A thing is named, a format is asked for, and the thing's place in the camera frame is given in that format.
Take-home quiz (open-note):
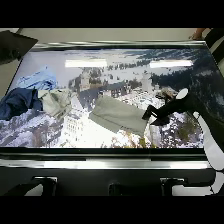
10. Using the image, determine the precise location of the silver frame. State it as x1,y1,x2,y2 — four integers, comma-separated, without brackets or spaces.
0,159,218,197

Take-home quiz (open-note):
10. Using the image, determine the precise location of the grey shirt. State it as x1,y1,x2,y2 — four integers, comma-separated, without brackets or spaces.
88,94,157,138

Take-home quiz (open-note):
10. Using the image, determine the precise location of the person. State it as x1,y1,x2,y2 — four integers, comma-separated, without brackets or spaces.
189,28,224,81

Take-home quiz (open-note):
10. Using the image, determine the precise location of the dark blue garment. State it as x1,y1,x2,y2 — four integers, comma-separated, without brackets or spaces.
0,87,44,121

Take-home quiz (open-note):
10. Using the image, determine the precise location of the light blue garment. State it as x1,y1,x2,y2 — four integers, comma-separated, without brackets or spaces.
15,66,59,92

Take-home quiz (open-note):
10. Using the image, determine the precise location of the grey printed garment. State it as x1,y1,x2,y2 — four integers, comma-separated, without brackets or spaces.
37,88,76,120

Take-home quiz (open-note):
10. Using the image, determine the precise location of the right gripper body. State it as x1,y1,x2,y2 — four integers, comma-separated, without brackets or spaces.
141,103,172,127

